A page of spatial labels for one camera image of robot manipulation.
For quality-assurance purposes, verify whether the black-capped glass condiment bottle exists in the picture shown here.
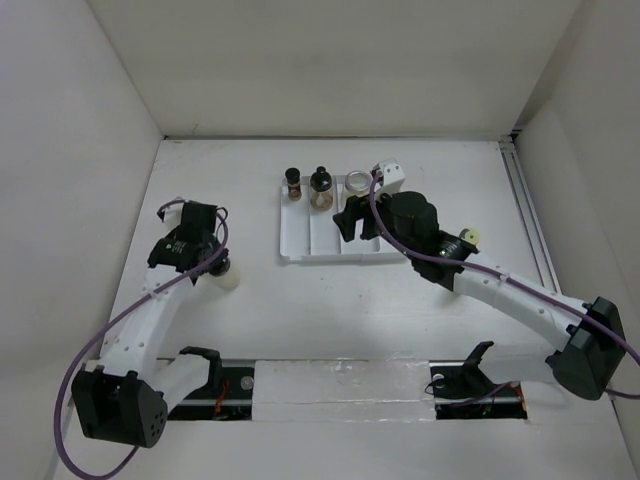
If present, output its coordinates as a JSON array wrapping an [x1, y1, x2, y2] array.
[[309, 166, 333, 211]]

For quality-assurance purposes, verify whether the aluminium rail on right wall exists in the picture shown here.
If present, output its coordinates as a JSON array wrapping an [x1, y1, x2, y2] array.
[[498, 135, 562, 293]]

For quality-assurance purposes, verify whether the wide glass jar metal rim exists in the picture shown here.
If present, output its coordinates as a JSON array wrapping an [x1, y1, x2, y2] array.
[[343, 170, 372, 200]]

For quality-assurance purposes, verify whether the cream yellow squeeze bottle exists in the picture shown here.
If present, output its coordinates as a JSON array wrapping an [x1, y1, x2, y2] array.
[[458, 228, 480, 252]]

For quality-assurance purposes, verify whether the white divided plastic tray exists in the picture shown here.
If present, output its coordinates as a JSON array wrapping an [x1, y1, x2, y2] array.
[[279, 175, 406, 264]]

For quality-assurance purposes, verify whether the black-capped white sauce bottle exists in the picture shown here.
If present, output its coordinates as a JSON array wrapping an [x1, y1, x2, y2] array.
[[209, 259, 240, 291]]

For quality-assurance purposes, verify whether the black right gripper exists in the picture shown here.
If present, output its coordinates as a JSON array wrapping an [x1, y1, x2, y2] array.
[[333, 183, 418, 260]]

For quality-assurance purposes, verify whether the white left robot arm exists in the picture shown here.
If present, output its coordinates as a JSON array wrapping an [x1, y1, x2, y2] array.
[[71, 201, 231, 448]]

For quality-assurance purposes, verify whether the small dark spice shaker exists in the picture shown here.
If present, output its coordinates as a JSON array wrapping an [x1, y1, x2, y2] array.
[[284, 167, 302, 201]]

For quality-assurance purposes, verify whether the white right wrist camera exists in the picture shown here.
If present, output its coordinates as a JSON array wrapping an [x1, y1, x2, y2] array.
[[371, 158, 406, 195]]

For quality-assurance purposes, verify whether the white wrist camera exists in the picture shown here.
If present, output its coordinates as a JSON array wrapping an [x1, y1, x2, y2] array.
[[157, 199, 186, 221], [371, 158, 406, 195]]

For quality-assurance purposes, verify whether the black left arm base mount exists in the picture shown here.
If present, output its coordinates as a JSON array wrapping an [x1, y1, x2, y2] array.
[[169, 346, 255, 422]]

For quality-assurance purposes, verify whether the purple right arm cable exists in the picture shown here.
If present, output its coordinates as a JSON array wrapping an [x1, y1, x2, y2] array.
[[368, 174, 640, 401]]

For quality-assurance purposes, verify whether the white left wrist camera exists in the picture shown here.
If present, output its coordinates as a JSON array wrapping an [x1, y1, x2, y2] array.
[[157, 199, 186, 221]]

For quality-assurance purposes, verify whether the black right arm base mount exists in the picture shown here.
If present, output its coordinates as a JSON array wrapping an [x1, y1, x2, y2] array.
[[423, 341, 528, 420]]

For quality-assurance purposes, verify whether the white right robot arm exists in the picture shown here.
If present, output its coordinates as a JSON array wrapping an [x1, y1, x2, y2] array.
[[333, 192, 625, 400]]

